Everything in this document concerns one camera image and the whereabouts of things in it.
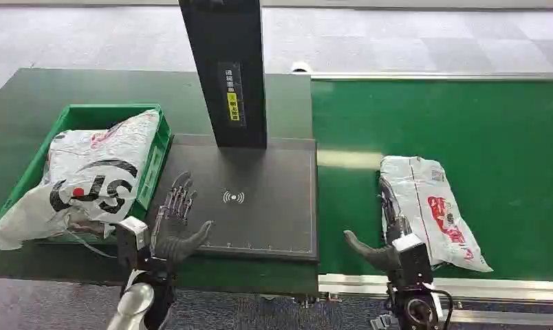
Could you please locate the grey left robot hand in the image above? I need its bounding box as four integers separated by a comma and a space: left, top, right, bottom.
147, 170, 214, 274

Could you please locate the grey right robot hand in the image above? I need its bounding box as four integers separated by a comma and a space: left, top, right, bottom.
343, 181, 413, 273

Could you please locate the white parcel with red print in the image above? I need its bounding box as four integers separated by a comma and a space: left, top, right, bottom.
378, 155, 495, 274

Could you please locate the black scanner pad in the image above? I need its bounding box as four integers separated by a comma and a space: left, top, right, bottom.
152, 136, 319, 262

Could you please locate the green plastic crate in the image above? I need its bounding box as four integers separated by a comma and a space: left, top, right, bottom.
0, 103, 173, 245

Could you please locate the white parcel with black print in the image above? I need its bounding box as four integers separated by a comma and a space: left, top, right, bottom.
0, 109, 162, 252

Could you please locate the yellow label sticker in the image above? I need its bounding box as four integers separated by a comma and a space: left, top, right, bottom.
226, 92, 241, 122

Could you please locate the green conveyor belt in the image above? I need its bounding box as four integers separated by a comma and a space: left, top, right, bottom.
310, 78, 553, 283

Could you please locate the black scanner column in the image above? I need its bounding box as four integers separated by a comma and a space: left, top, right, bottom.
177, 0, 269, 149

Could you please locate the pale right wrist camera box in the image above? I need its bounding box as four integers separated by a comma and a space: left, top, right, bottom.
391, 233, 435, 286

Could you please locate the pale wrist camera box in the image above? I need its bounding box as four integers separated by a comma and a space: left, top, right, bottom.
391, 233, 435, 286
116, 216, 150, 270

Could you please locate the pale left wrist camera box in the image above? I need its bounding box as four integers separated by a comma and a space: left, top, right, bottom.
116, 216, 150, 270

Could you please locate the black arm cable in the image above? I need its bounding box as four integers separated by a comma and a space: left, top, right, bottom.
429, 288, 455, 330

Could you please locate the aluminium conveyor rail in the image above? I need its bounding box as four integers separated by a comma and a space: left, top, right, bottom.
317, 273, 553, 303

